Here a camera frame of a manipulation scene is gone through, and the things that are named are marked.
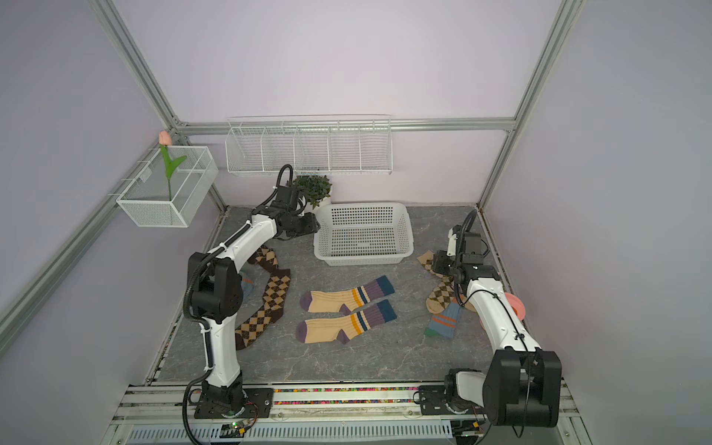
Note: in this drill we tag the white wire wall shelf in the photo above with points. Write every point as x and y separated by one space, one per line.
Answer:
312 144

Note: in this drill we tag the tan argyle sock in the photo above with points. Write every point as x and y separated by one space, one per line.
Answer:
427 260
441 297

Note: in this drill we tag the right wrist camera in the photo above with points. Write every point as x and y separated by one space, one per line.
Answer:
453 241

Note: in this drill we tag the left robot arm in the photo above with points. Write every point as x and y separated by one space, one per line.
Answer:
214 289

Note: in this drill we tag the white plastic perforated basket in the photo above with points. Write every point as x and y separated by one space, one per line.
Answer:
363 234

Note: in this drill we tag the dark brown argyle sock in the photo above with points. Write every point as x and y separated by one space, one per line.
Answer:
272 310
265 258

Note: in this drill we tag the white mesh wall box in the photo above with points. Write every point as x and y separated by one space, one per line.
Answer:
145 198

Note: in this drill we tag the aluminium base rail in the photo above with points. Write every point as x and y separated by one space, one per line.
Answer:
307 404

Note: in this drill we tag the pink watering can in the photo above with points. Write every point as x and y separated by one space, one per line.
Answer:
517 306

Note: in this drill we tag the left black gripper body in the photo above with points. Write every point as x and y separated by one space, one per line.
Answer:
302 224

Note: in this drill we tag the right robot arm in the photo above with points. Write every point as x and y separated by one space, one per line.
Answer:
521 387

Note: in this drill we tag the striped beige purple sock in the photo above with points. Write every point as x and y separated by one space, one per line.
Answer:
346 301
345 328

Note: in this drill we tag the pink artificial tulip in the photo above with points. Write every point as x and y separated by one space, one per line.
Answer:
170 164

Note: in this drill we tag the potted green plant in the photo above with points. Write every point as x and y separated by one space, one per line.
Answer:
316 191

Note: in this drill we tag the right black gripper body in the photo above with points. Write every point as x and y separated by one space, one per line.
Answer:
447 265

